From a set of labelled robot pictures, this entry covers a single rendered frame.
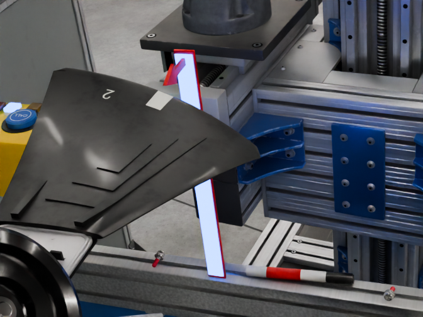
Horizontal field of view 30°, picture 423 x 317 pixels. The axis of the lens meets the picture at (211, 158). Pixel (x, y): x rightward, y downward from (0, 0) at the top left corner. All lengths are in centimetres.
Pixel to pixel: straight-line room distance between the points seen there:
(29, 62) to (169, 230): 91
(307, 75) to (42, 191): 74
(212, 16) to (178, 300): 46
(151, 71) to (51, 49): 169
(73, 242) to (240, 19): 73
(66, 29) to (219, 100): 90
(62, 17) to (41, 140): 130
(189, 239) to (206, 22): 134
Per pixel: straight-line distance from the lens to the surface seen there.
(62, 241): 63
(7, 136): 104
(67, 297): 55
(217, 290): 108
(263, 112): 133
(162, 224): 263
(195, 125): 77
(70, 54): 207
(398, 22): 133
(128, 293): 114
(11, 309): 52
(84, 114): 77
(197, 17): 130
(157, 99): 80
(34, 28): 192
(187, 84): 90
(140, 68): 369
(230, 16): 129
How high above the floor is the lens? 155
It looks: 32 degrees down
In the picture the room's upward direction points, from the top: 8 degrees counter-clockwise
